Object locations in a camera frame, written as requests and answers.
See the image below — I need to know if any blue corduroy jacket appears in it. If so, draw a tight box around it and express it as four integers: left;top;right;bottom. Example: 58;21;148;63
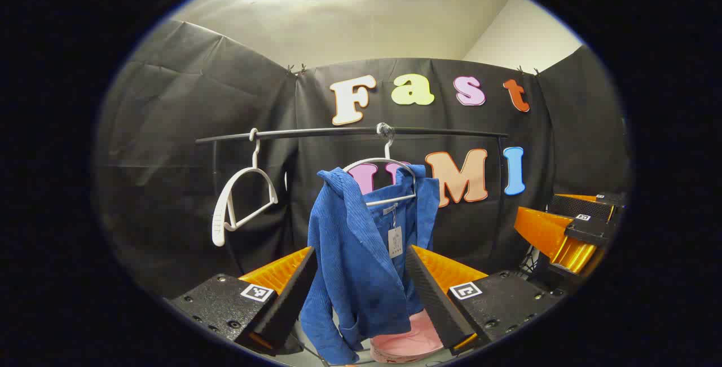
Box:
299;165;441;365

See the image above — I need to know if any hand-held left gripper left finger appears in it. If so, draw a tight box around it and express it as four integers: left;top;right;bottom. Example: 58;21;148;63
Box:
168;246;318;356

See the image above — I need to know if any black clothes rail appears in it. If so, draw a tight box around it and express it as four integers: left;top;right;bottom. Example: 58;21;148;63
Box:
195;126;511;260

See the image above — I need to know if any white plastic clothes hanger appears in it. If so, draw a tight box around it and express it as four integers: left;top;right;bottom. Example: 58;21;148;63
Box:
342;123;418;207
212;128;279;247

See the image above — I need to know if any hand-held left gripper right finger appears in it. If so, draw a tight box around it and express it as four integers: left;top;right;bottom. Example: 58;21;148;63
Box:
405;245;565;356

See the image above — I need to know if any pink laundry hamper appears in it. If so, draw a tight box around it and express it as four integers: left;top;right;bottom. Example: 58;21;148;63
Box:
369;309;446;364

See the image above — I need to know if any black backdrop cloth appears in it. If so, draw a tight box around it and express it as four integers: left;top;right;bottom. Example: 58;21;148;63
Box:
93;17;631;300

